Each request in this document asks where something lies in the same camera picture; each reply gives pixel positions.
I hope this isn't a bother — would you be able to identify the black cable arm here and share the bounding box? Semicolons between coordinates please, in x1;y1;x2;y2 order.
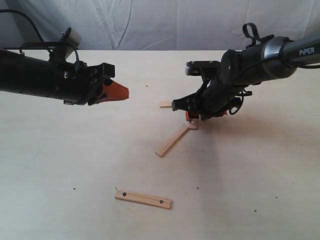
0;9;81;71
224;22;320;116

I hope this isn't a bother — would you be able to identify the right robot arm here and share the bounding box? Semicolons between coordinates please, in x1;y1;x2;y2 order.
171;33;320;121

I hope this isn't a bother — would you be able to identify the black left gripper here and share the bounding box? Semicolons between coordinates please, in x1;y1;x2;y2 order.
49;62;131;106

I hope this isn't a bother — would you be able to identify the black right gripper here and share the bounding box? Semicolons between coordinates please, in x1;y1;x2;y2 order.
171;79;250;123

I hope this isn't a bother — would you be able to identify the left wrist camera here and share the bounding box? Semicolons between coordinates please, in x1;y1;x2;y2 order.
49;27;82;62

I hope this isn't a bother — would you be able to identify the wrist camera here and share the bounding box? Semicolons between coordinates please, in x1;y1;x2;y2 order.
49;27;82;62
185;60;221;82

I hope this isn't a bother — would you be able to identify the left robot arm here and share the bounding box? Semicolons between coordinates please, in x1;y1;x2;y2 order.
0;49;130;106

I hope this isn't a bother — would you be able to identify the white backdrop cloth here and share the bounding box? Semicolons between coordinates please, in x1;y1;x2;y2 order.
0;0;320;51

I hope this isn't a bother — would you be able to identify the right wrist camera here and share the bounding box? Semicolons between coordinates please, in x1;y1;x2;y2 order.
185;60;221;82

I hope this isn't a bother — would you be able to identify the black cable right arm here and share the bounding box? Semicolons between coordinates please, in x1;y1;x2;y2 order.
224;22;320;116

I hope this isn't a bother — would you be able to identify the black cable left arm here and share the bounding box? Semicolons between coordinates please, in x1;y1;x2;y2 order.
0;9;81;71

